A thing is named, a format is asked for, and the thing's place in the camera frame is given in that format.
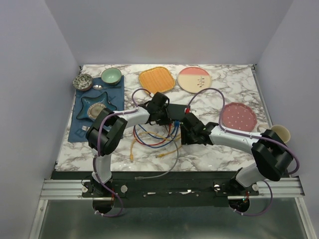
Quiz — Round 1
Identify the black network switch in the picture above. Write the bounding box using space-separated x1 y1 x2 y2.
164 104 192 124

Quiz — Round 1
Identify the red ethernet cable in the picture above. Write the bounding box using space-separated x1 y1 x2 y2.
134 123 172 145

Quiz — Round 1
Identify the grey ethernet cable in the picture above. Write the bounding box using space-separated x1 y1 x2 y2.
134 124 180 181

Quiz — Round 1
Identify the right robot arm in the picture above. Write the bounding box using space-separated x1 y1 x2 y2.
180 113 294 195

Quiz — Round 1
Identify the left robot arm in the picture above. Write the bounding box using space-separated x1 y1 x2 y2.
86 92 169 197

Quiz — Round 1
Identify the orange woven square tray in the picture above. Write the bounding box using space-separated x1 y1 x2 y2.
139 66 175 94

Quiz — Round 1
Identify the blue cloth placemat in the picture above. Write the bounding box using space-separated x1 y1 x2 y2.
68 76 124 143

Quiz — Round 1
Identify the pink and cream plate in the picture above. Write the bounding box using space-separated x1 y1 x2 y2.
177 67 212 93

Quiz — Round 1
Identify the pink dotted plate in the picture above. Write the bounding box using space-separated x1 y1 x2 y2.
221 102 257 132

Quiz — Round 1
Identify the green ceramic bowl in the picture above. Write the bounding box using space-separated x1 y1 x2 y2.
101 68 122 85

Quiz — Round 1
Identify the blue star-shaped dish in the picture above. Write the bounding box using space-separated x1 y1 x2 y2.
76 92 117 121

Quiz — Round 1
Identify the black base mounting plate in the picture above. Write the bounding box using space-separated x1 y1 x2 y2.
82 171 259 208

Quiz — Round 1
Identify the small round saucer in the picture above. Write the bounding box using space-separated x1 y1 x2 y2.
87 103 106 120

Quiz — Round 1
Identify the silver metal spoon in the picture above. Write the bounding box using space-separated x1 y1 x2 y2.
92 85 121 91

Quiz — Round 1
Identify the patterned small bowl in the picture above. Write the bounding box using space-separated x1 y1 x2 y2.
72 74 93 92

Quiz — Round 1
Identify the cream ceramic mug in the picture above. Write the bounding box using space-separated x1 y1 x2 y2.
257 124 291 143

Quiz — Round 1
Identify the blue ethernet cable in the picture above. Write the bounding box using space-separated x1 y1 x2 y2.
133 120 181 148
139 120 181 142

